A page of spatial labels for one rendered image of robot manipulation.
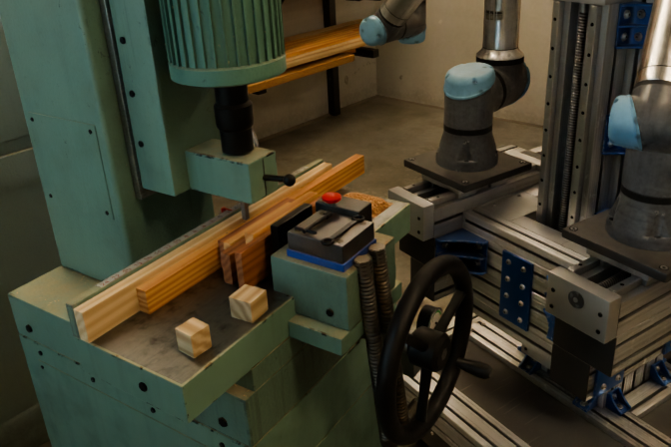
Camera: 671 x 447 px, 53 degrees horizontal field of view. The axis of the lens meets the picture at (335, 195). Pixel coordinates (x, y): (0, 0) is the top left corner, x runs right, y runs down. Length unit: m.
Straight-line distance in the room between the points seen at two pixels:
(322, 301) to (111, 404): 0.47
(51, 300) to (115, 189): 0.26
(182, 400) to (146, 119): 0.46
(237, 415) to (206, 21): 0.56
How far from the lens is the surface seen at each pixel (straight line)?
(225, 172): 1.08
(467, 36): 4.68
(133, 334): 0.99
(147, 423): 1.23
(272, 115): 4.44
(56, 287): 1.37
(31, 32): 1.22
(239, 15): 0.97
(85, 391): 1.33
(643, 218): 1.35
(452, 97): 1.61
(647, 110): 1.04
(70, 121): 1.21
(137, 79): 1.11
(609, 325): 1.31
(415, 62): 4.95
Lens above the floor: 1.44
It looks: 24 degrees down
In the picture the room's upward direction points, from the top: 3 degrees counter-clockwise
